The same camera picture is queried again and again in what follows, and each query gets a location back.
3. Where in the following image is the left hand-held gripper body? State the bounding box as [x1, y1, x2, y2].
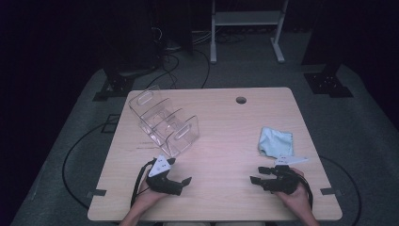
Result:
[145, 154, 184, 196]

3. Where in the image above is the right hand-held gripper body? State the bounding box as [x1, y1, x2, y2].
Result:
[263, 154, 310, 196]

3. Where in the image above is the light blue cleaning cloth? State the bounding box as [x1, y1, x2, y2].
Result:
[257, 126, 295, 159]

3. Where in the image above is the clear acrylic divided organizer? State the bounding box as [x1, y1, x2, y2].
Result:
[127, 85, 200, 158]

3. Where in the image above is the person's right hand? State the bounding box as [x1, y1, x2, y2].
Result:
[276, 168, 311, 211]

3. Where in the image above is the person's left hand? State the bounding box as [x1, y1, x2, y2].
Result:
[137, 179, 170, 210]

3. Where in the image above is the black tape strip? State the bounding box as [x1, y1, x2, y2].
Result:
[319, 186, 344, 197]
[86, 188, 107, 200]

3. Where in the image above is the black tape square outline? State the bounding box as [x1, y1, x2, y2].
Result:
[101, 114, 121, 134]

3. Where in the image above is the black stand base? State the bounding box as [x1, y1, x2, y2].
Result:
[92, 67, 136, 102]
[303, 64, 354, 99]

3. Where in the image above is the left hand-held gripper cable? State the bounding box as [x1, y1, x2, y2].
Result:
[130, 158, 157, 208]

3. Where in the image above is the hand-held gripper cable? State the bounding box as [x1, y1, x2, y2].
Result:
[130, 158, 157, 208]
[295, 172, 314, 210]

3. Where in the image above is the right hand-held gripper cable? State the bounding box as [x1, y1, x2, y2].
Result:
[295, 172, 314, 210]

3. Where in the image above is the black floor cable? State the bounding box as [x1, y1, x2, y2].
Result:
[319, 154, 362, 226]
[61, 121, 109, 210]

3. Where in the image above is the tangle of black cables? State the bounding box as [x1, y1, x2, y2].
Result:
[145, 46, 211, 90]

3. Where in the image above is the white metal stand frame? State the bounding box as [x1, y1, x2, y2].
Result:
[210, 0, 290, 64]

